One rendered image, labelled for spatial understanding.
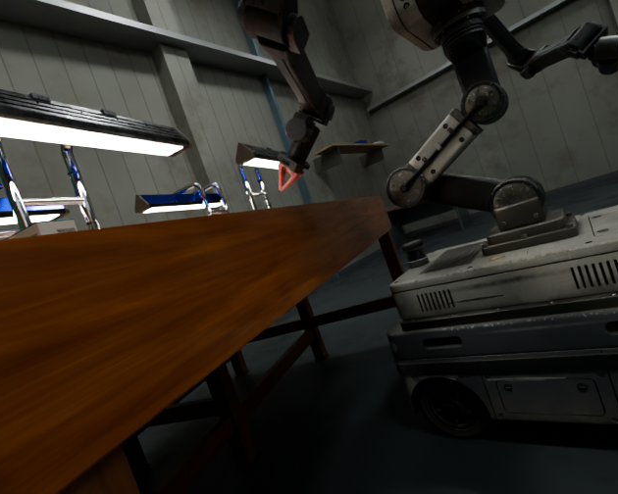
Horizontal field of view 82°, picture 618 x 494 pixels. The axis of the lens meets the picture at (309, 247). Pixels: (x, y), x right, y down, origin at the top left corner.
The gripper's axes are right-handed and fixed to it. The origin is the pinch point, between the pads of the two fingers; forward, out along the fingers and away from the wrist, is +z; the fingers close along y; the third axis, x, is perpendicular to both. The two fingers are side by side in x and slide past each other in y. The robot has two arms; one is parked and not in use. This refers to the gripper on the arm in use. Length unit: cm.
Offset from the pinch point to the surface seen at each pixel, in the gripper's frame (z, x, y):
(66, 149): 12, -42, 34
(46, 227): -2, 11, 75
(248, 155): 1.1, -27.8, -25.0
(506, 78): -211, 34, -583
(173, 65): -5, -236, -203
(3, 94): -2, -31, 55
